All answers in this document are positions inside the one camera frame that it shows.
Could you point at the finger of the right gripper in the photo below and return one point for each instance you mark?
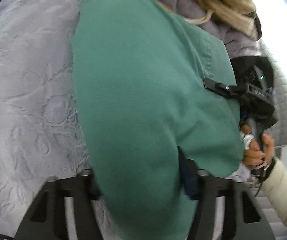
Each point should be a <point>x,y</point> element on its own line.
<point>218,88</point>

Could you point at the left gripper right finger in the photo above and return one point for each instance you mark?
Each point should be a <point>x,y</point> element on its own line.
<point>223,202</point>

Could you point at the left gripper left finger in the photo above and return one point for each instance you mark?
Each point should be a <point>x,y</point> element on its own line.
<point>46,217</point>

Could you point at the green garment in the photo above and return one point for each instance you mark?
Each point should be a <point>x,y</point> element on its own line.
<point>138,74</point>

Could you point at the cream sleeve right forearm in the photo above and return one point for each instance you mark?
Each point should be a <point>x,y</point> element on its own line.
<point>275,188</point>

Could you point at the person's right hand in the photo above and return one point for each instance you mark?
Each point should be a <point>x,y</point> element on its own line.
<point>254,156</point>

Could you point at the grey quilted mattress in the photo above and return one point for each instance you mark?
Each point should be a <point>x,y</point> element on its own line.
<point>280,131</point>

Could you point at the lavender embossed bedspread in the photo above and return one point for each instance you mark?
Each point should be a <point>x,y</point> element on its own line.
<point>39,130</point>

